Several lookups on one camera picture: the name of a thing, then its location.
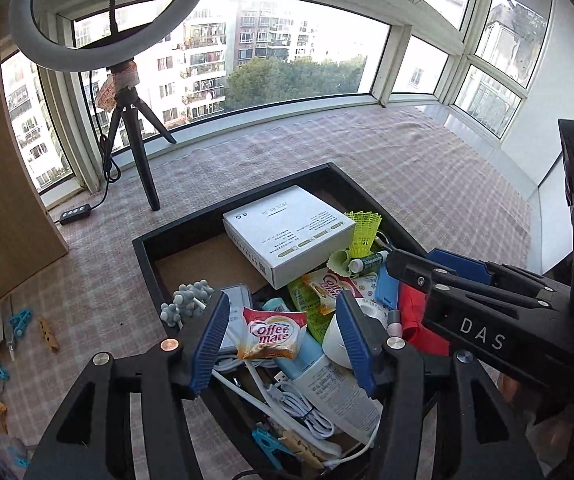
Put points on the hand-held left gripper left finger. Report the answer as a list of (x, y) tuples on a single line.
[(209, 345)]

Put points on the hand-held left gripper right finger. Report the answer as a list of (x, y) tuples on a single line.
[(359, 345)]

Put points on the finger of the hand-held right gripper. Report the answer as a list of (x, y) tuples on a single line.
[(417, 272), (459, 265)]

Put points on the black tray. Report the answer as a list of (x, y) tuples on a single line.
[(147, 280)]

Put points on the white cup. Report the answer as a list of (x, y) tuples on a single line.
[(334, 342)]

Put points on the blue rectangular block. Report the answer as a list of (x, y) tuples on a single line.
[(387, 287)]

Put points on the small green bottle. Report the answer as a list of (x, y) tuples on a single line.
[(369, 261)]

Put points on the grey knobbly toy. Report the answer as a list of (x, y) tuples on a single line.
[(184, 302)]

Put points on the white starred packet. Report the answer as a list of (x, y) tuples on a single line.
[(367, 287)]

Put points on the red cloth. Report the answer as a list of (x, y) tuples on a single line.
[(412, 325)]

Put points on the grey rectangular case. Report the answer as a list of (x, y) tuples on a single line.
[(239, 300)]

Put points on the white blue lotion tube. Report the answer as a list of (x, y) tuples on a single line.
[(327, 390)]

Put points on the yellow plastic shuttlecock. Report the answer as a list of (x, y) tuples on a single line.
[(364, 232)]

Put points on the green snack packet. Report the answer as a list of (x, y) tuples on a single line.
[(301, 302)]

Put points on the pale green pleated paper cup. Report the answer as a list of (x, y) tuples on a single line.
[(338, 262)]

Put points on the blue plastic clip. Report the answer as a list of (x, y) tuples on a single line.
[(267, 447)]

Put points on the wooden clothespin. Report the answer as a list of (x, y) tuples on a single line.
[(302, 450), (49, 336)]

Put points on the white cardboard box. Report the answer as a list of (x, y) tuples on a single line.
[(287, 230)]

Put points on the plaid tablecloth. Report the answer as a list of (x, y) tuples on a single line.
[(317, 145)]

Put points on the black tripod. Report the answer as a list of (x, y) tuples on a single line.
[(139, 160)]

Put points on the white framed window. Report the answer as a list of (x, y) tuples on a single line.
[(397, 60)]

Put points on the wooden board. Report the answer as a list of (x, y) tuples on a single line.
[(2, 185)]

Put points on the red white paper tag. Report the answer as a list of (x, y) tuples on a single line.
[(109, 95)]

